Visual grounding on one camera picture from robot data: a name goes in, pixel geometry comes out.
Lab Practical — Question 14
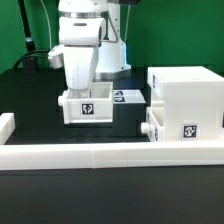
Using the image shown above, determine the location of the black pole with clamp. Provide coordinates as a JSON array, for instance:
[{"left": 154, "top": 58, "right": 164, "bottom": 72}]
[{"left": 17, "top": 0, "right": 40, "bottom": 70}]

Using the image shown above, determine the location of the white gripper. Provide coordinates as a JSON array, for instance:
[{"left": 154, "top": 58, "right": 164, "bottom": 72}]
[{"left": 63, "top": 46, "right": 98, "bottom": 90}]

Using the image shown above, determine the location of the white drawer cabinet housing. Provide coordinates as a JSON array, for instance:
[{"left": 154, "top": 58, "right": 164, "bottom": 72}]
[{"left": 147, "top": 66, "right": 224, "bottom": 142}]

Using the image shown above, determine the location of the white sheet with fiducial markers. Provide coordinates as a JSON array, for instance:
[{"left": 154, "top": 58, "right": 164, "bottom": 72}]
[{"left": 113, "top": 90, "right": 145, "bottom": 104}]

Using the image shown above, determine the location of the white drawer box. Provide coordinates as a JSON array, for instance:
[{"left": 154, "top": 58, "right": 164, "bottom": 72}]
[
  {"left": 58, "top": 82, "right": 113, "bottom": 124},
  {"left": 141, "top": 107, "right": 164, "bottom": 142}
]

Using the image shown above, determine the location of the black cable to robot base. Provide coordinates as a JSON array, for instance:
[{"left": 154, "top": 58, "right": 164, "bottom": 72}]
[{"left": 13, "top": 49, "right": 51, "bottom": 70}]

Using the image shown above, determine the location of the white cable on green wall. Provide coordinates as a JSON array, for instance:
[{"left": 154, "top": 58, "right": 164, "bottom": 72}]
[{"left": 39, "top": 0, "right": 54, "bottom": 51}]

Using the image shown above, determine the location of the white front drawer box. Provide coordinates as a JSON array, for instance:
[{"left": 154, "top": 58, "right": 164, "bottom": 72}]
[{"left": 141, "top": 107, "right": 164, "bottom": 142}]

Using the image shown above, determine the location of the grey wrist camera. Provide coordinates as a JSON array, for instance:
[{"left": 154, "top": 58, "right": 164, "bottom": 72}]
[{"left": 48, "top": 45, "right": 64, "bottom": 69}]

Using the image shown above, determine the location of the white U-shaped border frame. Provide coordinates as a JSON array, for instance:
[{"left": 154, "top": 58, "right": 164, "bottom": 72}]
[{"left": 0, "top": 113, "right": 224, "bottom": 170}]

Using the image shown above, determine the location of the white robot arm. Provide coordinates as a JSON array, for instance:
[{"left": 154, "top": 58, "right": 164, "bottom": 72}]
[{"left": 58, "top": 0, "right": 141, "bottom": 91}]

